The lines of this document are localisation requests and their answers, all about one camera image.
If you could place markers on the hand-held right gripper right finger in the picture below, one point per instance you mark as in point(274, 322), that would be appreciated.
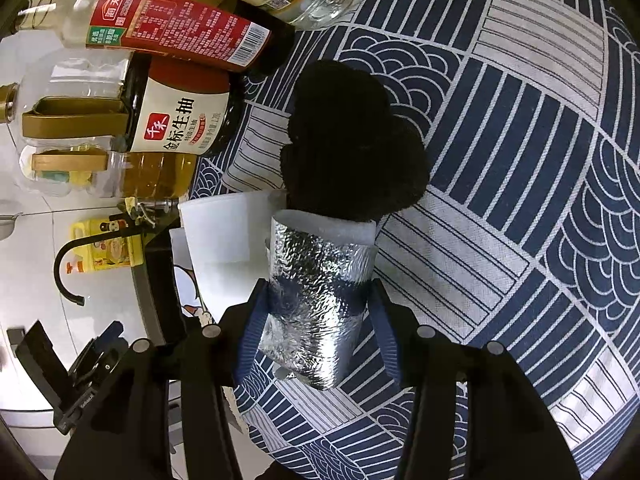
point(385, 345)

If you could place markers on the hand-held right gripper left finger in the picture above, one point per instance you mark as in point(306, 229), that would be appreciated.
point(250, 345)

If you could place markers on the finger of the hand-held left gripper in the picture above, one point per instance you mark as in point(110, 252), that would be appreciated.
point(112, 342)

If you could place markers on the silver foil bag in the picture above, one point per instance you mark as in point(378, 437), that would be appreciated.
point(315, 300)

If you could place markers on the black kitchen faucet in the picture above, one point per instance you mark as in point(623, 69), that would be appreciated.
point(62, 270)

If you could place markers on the yellow dish soap bottle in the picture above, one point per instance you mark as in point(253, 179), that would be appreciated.
point(110, 250)

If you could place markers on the printed white paper cup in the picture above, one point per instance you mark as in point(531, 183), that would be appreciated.
point(182, 280)

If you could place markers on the plain white paper cup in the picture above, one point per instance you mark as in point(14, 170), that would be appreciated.
point(225, 240)

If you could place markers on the large clear oil jug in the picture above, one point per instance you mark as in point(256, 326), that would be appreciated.
point(150, 172)

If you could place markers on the black cloth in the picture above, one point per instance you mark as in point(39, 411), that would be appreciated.
point(350, 150)

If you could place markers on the blue white patterned tablecloth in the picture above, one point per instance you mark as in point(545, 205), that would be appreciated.
point(500, 160)

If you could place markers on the soy sauce jug white label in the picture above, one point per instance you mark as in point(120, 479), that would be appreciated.
point(170, 125)

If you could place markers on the dark bottle red label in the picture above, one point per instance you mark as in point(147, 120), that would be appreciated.
point(175, 30)

